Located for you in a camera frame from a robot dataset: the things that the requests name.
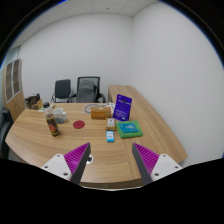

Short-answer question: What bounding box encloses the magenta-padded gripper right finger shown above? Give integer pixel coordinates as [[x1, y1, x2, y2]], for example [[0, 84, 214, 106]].
[[132, 143, 184, 186]]

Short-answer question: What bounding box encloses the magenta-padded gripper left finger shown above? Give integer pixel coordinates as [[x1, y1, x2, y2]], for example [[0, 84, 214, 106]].
[[41, 142, 92, 185]]

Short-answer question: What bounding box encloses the clear black-capped drink bottle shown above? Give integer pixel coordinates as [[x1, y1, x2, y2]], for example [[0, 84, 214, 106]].
[[42, 101, 62, 138]]

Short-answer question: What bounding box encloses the flat round red coaster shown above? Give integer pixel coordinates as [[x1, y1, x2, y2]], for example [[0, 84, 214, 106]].
[[72, 119, 86, 130]]

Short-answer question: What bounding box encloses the white and grey mug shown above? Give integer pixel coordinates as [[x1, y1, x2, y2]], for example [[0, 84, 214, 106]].
[[53, 107, 68, 125]]

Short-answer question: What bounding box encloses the green flat packet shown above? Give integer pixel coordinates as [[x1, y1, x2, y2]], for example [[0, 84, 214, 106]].
[[115, 120, 144, 140]]

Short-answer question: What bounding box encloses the small light blue box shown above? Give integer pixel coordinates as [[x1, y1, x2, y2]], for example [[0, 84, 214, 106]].
[[106, 130, 115, 144]]

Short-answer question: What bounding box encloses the small tan packet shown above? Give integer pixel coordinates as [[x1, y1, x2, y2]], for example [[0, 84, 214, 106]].
[[105, 117, 116, 132]]

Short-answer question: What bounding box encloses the dark armchair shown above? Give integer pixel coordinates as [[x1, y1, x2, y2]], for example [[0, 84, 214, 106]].
[[0, 109, 14, 159]]

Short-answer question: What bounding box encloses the orange-brown cardboard box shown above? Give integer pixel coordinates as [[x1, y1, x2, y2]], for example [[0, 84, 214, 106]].
[[90, 105, 112, 120]]

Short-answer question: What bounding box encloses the purple standing pouch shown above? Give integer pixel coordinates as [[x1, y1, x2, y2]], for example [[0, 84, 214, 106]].
[[112, 93, 133, 122]]

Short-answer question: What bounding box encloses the black padded office chair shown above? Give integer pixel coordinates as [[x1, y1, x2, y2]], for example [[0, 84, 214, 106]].
[[50, 79, 73, 104]]

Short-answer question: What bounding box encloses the wooden shelf cabinet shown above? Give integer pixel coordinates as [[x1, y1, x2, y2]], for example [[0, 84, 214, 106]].
[[2, 58, 27, 122]]

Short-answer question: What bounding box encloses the black mesh office chair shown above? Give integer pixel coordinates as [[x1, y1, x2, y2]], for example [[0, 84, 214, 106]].
[[68, 76, 107, 104]]

